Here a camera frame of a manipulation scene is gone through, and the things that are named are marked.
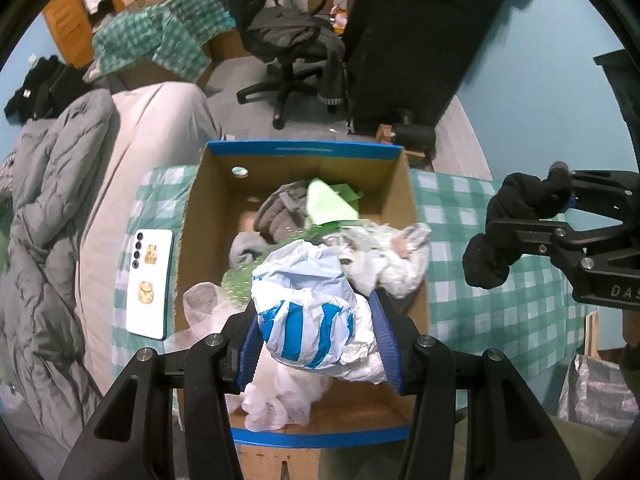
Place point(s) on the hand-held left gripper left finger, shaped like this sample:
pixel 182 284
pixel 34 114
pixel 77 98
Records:
pixel 248 355

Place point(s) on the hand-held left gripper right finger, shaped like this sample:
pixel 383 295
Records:
pixel 387 345

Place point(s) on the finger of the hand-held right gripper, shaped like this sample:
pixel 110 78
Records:
pixel 550 237
pixel 600 192

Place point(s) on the black sock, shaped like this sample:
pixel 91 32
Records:
pixel 515 200

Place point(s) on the green glittery scrub cloth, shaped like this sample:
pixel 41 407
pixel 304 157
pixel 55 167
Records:
pixel 237 282

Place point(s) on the blue striped white plastic bag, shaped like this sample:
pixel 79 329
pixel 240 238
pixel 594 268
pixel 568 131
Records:
pixel 310 310

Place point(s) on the clear plastic bags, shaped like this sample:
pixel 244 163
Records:
pixel 385 255

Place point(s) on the blue cardboard box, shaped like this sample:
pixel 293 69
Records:
pixel 215 210

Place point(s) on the lime green cloth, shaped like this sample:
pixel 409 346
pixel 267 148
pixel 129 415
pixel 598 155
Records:
pixel 325 205

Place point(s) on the green checked tablecloth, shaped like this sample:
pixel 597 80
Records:
pixel 475 300

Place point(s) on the silver plastic bag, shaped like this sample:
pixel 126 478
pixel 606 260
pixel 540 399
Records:
pixel 595 395

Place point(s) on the white smartphone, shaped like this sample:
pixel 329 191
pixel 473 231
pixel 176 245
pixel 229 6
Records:
pixel 150 285

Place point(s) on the grey knit cloth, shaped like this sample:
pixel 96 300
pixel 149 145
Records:
pixel 280 215

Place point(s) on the black roll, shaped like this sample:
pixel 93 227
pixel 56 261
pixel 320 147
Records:
pixel 415 136

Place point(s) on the small cardboard box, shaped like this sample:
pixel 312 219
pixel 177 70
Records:
pixel 386 134

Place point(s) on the grey quilted blanket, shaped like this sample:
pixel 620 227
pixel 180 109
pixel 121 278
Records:
pixel 45 220

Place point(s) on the black cabinet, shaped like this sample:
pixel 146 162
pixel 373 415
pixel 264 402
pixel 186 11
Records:
pixel 410 35

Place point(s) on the grey mattress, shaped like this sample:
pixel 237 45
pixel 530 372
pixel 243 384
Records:
pixel 150 125

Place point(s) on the black office chair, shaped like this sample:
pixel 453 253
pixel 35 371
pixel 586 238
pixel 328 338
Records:
pixel 285 80

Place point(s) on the large brown cardboard box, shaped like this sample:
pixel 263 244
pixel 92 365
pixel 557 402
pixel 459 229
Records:
pixel 225 42

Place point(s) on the dark jacket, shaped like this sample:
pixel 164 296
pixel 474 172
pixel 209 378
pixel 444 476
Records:
pixel 290 30

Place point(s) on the green checked cloth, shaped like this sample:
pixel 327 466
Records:
pixel 165 30

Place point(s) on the black clothing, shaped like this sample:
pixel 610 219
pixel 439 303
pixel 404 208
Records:
pixel 45 85

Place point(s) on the wooden cabinet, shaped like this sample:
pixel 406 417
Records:
pixel 65 20

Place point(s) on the wooden frame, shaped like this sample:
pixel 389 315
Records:
pixel 592 330

